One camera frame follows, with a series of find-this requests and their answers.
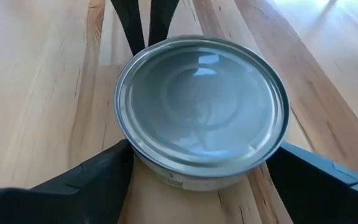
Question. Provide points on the plain silver-lidded seafood can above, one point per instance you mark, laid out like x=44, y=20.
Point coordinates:
x=200, y=109

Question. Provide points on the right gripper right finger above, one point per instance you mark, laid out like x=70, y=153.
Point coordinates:
x=331, y=196

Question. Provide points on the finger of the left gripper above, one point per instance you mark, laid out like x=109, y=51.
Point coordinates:
x=163, y=18
x=130, y=21

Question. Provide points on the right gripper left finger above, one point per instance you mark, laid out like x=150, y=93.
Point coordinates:
x=57, y=202

